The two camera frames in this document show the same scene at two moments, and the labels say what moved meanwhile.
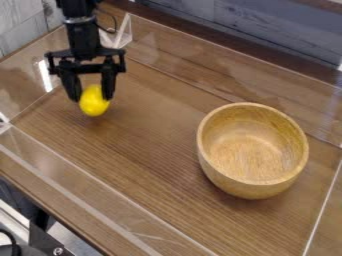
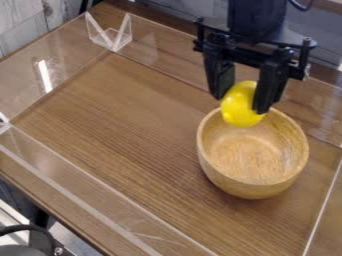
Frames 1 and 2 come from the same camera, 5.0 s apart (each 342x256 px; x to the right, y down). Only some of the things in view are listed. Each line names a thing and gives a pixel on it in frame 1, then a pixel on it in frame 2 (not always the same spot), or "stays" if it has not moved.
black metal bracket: [41, 240] stays
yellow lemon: [92, 102] -> [236, 104]
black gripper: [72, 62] -> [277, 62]
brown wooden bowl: [252, 148] stays
